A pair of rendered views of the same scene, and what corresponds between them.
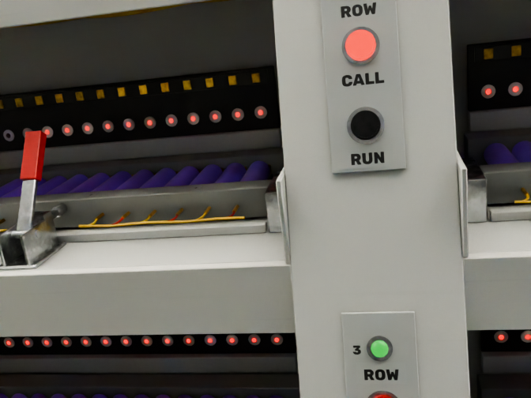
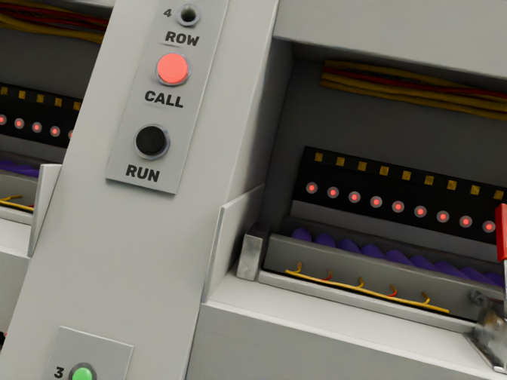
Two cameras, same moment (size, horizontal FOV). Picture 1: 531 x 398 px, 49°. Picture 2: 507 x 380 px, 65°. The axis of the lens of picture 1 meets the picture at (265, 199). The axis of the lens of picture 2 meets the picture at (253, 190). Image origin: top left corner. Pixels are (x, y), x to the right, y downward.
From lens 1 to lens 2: 15 cm
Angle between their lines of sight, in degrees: 13
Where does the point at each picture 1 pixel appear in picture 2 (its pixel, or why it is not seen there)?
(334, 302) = (58, 311)
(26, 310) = not seen: outside the picture
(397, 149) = (173, 173)
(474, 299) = (201, 352)
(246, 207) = not seen: hidden behind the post
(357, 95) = (155, 111)
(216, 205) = (26, 196)
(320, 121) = (113, 126)
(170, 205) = not seen: outside the picture
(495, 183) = (277, 250)
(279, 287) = (13, 279)
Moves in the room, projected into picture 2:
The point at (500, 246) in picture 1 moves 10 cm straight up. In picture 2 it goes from (245, 303) to (287, 127)
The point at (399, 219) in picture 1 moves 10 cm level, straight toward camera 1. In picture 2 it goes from (152, 243) to (31, 222)
